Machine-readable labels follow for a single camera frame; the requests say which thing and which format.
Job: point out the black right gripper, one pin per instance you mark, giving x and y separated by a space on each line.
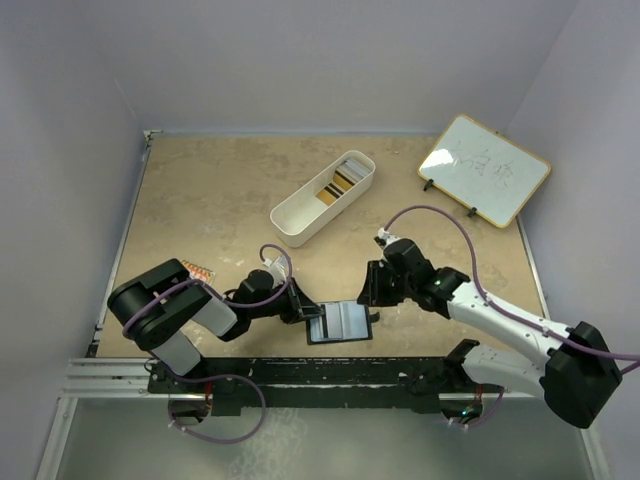
371 293

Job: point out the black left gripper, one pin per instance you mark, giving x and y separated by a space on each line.
295 296

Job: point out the white magnetic stripe card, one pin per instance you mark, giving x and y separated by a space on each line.
317 330

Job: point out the black leather card holder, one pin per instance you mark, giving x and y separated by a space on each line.
347 322

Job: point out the white plastic card tray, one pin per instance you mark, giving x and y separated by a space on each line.
305 212

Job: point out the gold backed stripe card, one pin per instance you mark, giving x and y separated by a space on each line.
330 194

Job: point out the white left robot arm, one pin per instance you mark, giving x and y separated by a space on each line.
154 307

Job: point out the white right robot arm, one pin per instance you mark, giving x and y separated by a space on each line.
570 368

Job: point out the stack of cards in tray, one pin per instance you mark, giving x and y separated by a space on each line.
348 173

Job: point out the orange spiral notepad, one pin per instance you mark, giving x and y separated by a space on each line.
196 271

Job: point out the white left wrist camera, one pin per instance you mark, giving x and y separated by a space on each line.
278 267

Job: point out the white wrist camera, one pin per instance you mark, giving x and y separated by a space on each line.
278 267
384 238

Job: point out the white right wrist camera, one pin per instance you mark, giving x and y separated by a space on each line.
384 238

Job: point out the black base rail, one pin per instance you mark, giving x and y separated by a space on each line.
423 385

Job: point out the small whiteboard yellow frame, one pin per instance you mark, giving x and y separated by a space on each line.
482 170

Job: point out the aluminium frame rail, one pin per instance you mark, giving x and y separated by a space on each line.
89 378

